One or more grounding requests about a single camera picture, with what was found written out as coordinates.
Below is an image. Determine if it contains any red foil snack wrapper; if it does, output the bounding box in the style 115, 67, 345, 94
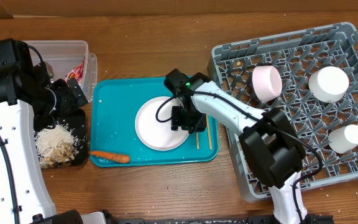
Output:
64, 59, 85, 85

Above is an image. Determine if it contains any pink round plate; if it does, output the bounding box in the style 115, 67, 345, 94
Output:
135, 96, 189, 151

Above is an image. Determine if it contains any pink bowl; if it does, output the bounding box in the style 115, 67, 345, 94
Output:
252, 65, 282, 102

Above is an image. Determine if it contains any white small bowl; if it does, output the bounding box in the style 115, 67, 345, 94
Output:
308, 66, 349, 103

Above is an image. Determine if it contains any white cup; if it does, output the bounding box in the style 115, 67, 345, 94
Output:
328, 124, 358, 154

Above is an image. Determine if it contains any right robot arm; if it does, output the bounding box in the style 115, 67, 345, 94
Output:
164, 69, 307, 223

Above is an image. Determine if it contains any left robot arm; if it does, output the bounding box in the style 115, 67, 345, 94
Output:
0, 39, 88, 223

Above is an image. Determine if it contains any black waste tray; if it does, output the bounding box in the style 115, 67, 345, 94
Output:
34, 109, 88, 168

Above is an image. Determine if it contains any clear plastic waste bin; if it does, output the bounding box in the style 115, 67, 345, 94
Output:
0, 40, 98, 103

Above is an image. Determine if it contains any grey dishwasher rack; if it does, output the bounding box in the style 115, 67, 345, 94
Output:
208, 22, 358, 190

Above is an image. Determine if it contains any wooden chopstick right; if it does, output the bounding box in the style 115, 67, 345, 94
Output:
206, 114, 213, 150

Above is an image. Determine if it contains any wooden chopstick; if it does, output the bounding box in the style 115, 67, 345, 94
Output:
196, 133, 200, 150
206, 114, 213, 150

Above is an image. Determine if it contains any wooden chopstick left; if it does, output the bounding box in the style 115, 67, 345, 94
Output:
196, 133, 200, 150

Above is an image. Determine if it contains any teal plastic tray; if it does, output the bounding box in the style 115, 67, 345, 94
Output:
90, 77, 219, 166

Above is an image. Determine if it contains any food scraps and rice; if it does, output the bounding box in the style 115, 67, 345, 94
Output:
35, 123, 80, 169

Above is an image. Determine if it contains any orange carrot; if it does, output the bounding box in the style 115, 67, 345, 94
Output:
89, 151, 131, 164

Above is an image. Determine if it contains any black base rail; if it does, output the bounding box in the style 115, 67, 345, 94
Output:
82, 210, 335, 224

